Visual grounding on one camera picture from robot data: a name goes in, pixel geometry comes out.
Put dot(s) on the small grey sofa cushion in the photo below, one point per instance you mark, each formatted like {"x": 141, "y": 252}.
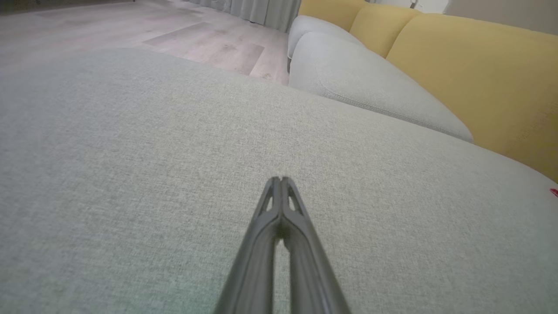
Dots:
{"x": 311, "y": 28}

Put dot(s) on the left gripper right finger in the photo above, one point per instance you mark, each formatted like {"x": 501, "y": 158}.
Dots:
{"x": 307, "y": 261}

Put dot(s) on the red lettered jersey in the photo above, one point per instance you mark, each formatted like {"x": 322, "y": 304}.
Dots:
{"x": 554, "y": 192}

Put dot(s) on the grey sofa seat cushion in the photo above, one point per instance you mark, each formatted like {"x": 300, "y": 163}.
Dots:
{"x": 362, "y": 83}

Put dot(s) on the yellow sofa back cushion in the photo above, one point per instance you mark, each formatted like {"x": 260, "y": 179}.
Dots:
{"x": 379, "y": 26}
{"x": 329, "y": 9}

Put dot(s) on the grey curtain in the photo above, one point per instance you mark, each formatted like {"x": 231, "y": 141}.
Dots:
{"x": 257, "y": 9}

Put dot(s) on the large grey sofa seat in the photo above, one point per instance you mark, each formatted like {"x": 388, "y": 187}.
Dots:
{"x": 152, "y": 174}

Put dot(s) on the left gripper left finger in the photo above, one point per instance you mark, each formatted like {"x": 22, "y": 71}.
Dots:
{"x": 257, "y": 253}

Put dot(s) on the large yellow sofa backrest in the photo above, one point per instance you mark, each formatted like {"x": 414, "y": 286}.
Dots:
{"x": 484, "y": 83}

